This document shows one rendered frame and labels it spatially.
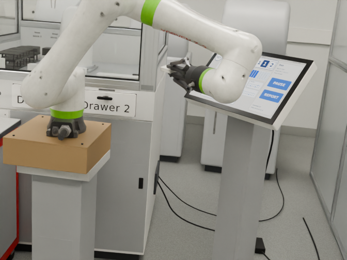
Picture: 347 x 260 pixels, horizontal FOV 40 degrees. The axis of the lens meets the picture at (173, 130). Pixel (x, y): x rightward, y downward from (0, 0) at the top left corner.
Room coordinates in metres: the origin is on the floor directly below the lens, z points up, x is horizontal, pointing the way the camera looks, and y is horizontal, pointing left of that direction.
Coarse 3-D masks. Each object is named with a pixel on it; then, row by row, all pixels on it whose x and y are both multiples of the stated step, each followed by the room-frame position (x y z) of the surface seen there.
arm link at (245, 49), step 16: (160, 16) 1.57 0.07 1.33; (176, 16) 1.56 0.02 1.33; (192, 16) 1.56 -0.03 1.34; (176, 32) 1.57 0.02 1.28; (192, 32) 1.54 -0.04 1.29; (208, 32) 1.52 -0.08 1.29; (224, 32) 1.51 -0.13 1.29; (240, 32) 1.51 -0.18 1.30; (208, 48) 1.54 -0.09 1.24; (224, 48) 1.50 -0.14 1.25; (240, 48) 1.48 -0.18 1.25; (256, 48) 1.49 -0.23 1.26; (240, 64) 1.46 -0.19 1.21
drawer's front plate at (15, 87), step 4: (16, 84) 2.27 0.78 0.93; (12, 88) 2.26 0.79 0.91; (16, 88) 2.26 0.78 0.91; (12, 92) 2.26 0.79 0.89; (16, 92) 2.26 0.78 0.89; (20, 92) 2.26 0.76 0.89; (12, 96) 2.26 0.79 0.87; (16, 96) 2.26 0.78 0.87; (12, 100) 2.26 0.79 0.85; (16, 100) 2.26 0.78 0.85; (20, 100) 2.26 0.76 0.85; (12, 104) 2.26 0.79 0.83; (16, 104) 2.26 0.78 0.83; (20, 104) 2.26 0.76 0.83; (24, 104) 2.26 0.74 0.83; (48, 108) 2.25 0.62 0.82
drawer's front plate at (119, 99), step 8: (88, 96) 2.25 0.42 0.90; (96, 96) 2.25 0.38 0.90; (112, 96) 2.25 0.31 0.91; (120, 96) 2.25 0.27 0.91; (128, 96) 2.25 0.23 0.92; (88, 104) 2.25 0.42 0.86; (104, 104) 2.25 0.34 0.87; (112, 104) 2.25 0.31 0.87; (120, 104) 2.25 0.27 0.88; (128, 104) 2.25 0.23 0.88; (88, 112) 2.25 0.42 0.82; (96, 112) 2.25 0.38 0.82; (104, 112) 2.25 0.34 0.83; (112, 112) 2.25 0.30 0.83; (120, 112) 2.25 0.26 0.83; (128, 112) 2.25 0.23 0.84
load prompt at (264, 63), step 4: (260, 60) 2.02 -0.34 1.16; (264, 60) 2.00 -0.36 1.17; (268, 60) 1.99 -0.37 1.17; (272, 60) 1.98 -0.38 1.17; (276, 60) 1.96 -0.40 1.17; (256, 64) 2.01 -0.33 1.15; (260, 64) 2.00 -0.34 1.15; (264, 64) 1.98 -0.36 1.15; (268, 64) 1.97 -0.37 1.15; (272, 64) 1.96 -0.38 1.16; (276, 64) 1.94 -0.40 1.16; (264, 68) 1.97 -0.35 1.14; (268, 68) 1.96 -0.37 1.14; (272, 68) 1.94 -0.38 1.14
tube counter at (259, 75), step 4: (252, 72) 1.99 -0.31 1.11; (256, 72) 1.98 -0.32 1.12; (260, 72) 1.96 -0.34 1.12; (264, 72) 1.95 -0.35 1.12; (268, 72) 1.94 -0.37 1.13; (252, 76) 1.97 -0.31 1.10; (256, 76) 1.96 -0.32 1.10; (260, 76) 1.94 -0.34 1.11; (264, 76) 1.93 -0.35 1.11; (268, 76) 1.92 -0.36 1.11; (264, 80) 1.91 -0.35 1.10
